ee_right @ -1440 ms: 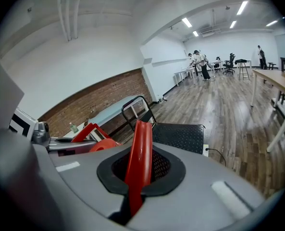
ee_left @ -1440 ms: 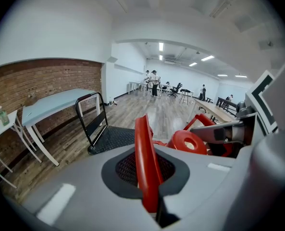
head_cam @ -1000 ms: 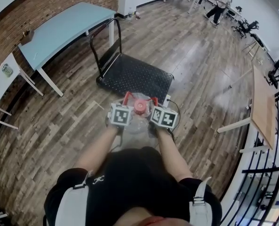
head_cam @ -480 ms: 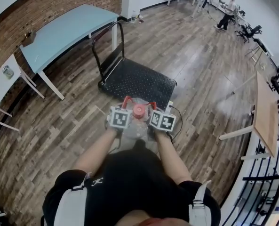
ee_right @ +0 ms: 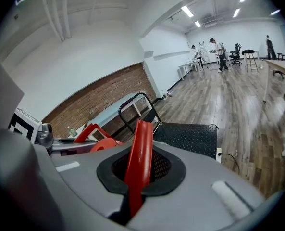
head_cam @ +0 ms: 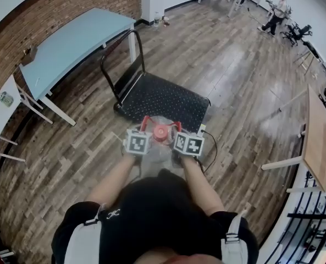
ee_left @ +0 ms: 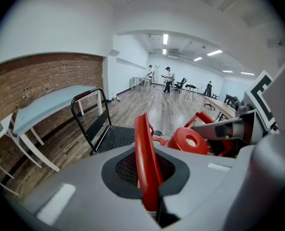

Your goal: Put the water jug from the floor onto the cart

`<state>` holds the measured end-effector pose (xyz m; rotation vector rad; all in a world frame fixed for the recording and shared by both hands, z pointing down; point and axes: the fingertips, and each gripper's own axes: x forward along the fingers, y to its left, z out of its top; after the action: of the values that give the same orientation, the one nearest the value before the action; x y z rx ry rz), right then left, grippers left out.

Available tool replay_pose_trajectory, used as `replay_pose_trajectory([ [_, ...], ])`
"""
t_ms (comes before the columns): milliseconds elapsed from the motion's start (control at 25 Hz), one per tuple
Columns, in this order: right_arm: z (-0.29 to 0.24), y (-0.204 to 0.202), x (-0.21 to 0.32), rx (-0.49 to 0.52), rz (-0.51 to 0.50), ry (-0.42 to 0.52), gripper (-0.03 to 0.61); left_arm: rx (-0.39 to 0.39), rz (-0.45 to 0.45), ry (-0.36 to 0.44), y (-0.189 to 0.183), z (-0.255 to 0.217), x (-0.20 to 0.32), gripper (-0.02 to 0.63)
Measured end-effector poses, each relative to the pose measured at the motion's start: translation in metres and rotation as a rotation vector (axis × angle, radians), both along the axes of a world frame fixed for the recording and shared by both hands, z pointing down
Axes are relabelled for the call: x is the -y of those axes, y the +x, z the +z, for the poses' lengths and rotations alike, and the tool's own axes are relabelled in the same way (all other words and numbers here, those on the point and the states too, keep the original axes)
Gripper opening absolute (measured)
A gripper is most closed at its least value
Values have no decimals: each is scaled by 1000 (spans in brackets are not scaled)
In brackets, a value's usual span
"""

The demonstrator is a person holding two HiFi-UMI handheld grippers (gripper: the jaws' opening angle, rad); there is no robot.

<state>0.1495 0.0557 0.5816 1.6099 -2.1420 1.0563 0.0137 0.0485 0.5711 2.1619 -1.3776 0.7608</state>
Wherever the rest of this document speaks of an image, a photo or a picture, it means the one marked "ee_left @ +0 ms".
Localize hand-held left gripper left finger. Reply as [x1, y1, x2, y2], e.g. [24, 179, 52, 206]
[21, 144, 161, 231]

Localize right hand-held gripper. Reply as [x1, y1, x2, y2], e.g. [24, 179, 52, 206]
[191, 54, 285, 145]

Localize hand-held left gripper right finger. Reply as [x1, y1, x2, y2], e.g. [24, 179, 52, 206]
[153, 128, 285, 231]

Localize black platform cart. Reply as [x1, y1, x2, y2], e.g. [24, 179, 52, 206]
[70, 88, 137, 156]

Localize long wooden desk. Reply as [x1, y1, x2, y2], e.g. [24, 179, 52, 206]
[199, 96, 237, 123]

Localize black low table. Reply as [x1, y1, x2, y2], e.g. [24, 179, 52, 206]
[223, 94, 239, 109]

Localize black office chair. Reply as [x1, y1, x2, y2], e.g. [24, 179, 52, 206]
[172, 77, 188, 94]
[203, 93, 220, 111]

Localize tall stool table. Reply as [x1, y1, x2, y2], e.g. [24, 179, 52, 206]
[184, 84, 198, 102]

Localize white table with pale top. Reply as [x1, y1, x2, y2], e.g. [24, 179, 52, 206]
[13, 85, 103, 172]

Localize long white table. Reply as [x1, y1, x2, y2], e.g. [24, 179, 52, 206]
[130, 76, 153, 91]

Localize ceiling light panels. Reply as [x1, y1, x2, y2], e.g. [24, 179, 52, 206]
[162, 33, 256, 76]

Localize brown object on table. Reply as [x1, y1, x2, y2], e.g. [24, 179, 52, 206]
[19, 94, 34, 108]

